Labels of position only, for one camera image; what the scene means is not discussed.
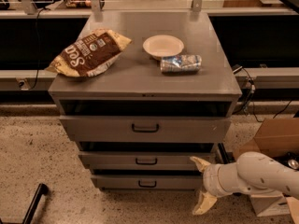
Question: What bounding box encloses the cardboard box with trash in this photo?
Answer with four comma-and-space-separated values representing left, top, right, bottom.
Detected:
233, 118, 299, 224

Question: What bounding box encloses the grey metal drawer cabinet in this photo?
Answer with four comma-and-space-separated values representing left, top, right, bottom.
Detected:
49, 11, 241, 176

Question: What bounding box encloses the brown chip bag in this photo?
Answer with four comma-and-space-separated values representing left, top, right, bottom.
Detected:
47, 28, 132, 77

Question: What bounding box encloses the black cable left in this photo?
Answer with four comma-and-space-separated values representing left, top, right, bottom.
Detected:
29, 7, 48, 91

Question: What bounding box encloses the black cable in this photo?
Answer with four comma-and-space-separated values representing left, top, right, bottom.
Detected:
232, 64, 293, 123
29, 7, 48, 91

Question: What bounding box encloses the grey bottom drawer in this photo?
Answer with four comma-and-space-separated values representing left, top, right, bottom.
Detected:
91, 175, 202, 189

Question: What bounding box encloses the black bar on floor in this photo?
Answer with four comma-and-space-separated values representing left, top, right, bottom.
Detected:
22, 183, 49, 224

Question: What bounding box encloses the black cable right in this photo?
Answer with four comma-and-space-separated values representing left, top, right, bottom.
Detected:
232, 64, 293, 123

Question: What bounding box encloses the crushed blue white can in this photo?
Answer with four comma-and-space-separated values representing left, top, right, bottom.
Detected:
160, 55, 202, 73

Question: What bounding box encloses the white paper bowl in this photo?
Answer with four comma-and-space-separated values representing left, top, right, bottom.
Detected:
143, 35, 184, 60

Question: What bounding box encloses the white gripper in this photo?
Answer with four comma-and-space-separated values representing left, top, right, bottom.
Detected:
190, 156, 240, 216

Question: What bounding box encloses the grey drawer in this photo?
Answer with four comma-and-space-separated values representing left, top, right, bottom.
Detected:
60, 116, 231, 143
91, 175, 202, 189
78, 151, 215, 171

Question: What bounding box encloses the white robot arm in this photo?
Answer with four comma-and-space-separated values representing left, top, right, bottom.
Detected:
190, 151, 299, 215

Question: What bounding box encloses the grey top drawer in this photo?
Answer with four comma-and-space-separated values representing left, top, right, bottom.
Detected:
60, 116, 231, 143

